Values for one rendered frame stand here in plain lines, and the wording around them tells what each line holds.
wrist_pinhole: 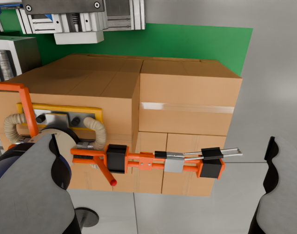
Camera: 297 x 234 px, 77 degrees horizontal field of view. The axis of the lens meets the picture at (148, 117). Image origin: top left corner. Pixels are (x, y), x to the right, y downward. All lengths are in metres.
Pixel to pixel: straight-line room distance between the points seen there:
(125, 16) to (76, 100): 0.78
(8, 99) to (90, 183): 0.98
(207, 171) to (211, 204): 2.02
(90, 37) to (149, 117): 0.71
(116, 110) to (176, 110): 0.53
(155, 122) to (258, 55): 1.05
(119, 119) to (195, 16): 1.11
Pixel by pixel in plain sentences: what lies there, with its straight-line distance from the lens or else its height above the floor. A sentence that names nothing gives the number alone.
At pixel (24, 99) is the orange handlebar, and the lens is 0.71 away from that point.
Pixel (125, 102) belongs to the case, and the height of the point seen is 0.94.
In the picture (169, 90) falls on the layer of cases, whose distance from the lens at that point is 1.15.
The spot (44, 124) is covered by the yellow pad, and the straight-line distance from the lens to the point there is 0.88.
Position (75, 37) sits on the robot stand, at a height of 0.99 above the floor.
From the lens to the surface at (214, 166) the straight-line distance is 0.74.
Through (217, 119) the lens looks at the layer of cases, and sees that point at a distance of 1.29.
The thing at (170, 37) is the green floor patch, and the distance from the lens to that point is 1.63.
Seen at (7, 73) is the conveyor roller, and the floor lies 0.55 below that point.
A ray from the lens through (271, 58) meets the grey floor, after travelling 1.90.
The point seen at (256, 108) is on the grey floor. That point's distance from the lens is 2.03.
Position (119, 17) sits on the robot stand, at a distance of 1.42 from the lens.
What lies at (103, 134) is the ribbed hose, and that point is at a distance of 0.74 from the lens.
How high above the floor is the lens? 1.62
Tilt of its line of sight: 62 degrees down
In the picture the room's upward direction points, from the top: 176 degrees counter-clockwise
